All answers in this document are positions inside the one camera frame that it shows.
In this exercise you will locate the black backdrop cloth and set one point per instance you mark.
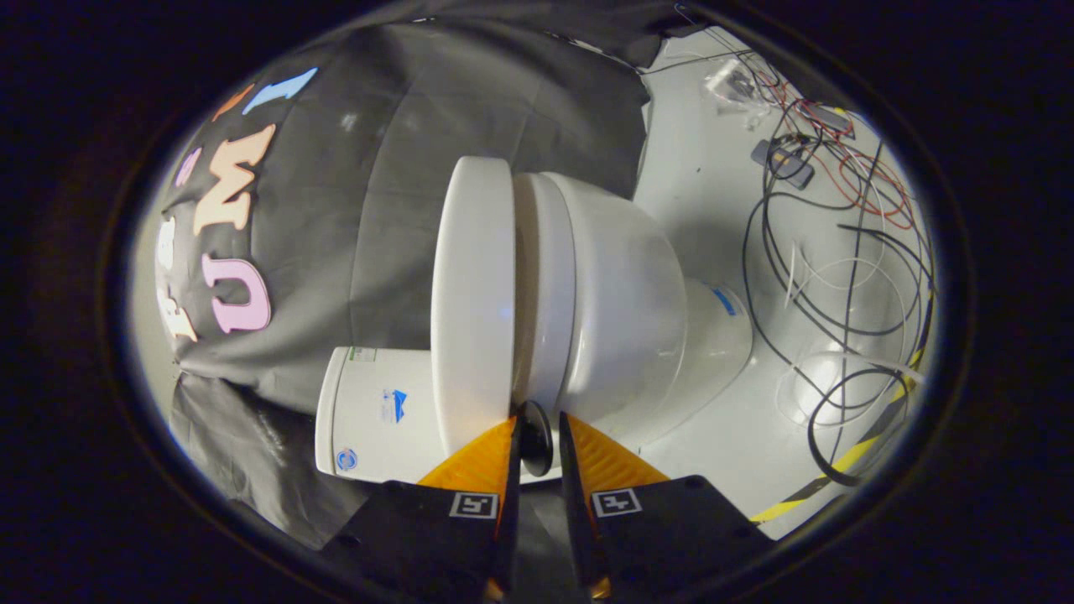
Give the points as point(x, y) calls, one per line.
point(403, 168)

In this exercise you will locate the yellow black floor tape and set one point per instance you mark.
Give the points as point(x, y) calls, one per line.
point(847, 458)

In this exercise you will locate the white toilet seat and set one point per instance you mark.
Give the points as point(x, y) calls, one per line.
point(550, 294)

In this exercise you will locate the clear plastic bag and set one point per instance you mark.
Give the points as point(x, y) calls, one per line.
point(734, 84)

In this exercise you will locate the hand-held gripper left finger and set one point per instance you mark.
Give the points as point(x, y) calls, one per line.
point(510, 537)

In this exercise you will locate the small dark flat device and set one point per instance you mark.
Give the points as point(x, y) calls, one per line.
point(784, 164)

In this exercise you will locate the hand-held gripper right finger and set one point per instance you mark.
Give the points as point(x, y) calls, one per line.
point(575, 520)

